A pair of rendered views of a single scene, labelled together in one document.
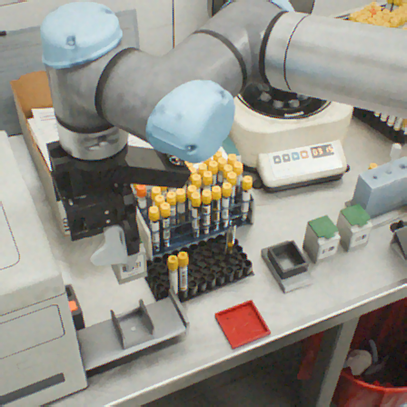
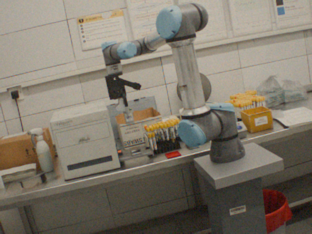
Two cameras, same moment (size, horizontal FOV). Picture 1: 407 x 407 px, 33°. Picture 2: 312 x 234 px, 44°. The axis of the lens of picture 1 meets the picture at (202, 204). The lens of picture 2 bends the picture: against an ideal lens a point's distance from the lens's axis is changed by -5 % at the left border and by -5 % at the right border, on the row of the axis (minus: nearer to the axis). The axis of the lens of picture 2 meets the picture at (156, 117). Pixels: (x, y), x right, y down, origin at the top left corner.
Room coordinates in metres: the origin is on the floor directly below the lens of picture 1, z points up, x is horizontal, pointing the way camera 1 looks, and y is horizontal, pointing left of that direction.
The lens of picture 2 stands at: (-1.21, -0.58, 1.48)
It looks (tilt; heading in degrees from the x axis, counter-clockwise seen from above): 12 degrees down; 17
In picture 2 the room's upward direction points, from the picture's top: 11 degrees counter-clockwise
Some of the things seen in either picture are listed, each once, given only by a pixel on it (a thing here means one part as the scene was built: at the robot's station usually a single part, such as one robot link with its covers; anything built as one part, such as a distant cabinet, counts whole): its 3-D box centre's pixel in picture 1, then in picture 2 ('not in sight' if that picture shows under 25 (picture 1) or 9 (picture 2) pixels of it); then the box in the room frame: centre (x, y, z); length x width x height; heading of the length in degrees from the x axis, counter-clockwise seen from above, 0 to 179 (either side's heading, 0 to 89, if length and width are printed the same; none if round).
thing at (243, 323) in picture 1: (242, 323); (172, 154); (0.59, -0.07, 0.88); 0.07 x 0.07 x 0.01; 26
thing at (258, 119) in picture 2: not in sight; (257, 119); (0.89, -0.48, 0.92); 0.13 x 0.13 x 0.10; 22
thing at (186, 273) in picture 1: (197, 252); (161, 140); (0.69, 0.00, 0.93); 0.17 x 0.09 x 0.11; 116
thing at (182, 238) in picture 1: (192, 209); (164, 137); (0.80, 0.02, 0.91); 0.20 x 0.10 x 0.07; 116
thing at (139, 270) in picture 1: (125, 253); (128, 116); (0.55, 0.10, 1.11); 0.05 x 0.04 x 0.06; 24
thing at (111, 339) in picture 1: (119, 332); (131, 154); (0.54, 0.12, 0.92); 0.21 x 0.07 x 0.05; 116
